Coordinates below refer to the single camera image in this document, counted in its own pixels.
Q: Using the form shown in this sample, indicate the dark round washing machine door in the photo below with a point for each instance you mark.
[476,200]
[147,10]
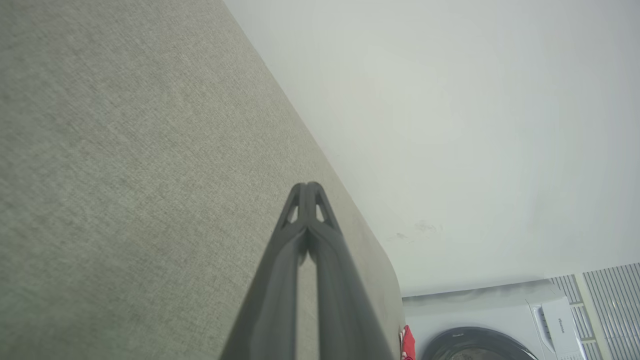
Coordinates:
[475,345]

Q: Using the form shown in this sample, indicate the grey ribbed panel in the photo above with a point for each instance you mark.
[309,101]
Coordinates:
[610,310]

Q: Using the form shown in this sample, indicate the red and white t-shirt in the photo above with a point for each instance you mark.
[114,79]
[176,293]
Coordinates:
[408,345]

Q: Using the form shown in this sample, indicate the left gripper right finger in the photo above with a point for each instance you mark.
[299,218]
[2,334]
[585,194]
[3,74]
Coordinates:
[345,310]

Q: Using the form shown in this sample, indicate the grey fabric sofa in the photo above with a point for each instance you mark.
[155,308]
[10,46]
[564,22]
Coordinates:
[125,175]

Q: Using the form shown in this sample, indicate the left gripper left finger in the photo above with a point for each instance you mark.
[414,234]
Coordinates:
[270,310]

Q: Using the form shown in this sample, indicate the white washing machine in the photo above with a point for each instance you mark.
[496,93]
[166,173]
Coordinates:
[475,310]

